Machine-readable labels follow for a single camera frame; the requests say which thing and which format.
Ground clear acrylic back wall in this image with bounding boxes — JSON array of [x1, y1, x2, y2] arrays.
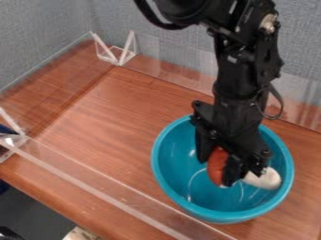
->
[[125, 33, 321, 132]]

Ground blue plastic bowl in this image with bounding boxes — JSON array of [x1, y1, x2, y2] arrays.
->
[[150, 116, 295, 224]]

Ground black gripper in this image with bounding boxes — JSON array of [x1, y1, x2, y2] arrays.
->
[[190, 86, 272, 188]]

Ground red white toy mushroom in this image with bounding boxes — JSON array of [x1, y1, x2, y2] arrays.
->
[[208, 148, 283, 190]]

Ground clear acrylic left bracket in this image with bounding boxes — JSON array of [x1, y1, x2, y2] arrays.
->
[[0, 107, 27, 164]]

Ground clear acrylic front wall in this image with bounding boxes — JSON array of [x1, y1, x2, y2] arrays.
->
[[0, 135, 236, 240]]

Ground clear acrylic wall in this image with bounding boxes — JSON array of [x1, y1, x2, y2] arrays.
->
[[0, 135, 236, 240], [125, 33, 321, 132], [0, 31, 91, 93]]

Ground clear acrylic corner bracket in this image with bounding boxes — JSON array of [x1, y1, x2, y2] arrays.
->
[[90, 30, 138, 66]]

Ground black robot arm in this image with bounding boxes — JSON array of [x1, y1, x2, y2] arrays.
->
[[133, 0, 284, 189]]

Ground clear acrylic left wall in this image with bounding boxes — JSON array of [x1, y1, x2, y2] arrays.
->
[[0, 31, 91, 93]]

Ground black cable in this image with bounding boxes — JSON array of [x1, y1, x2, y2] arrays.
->
[[252, 82, 287, 121]]

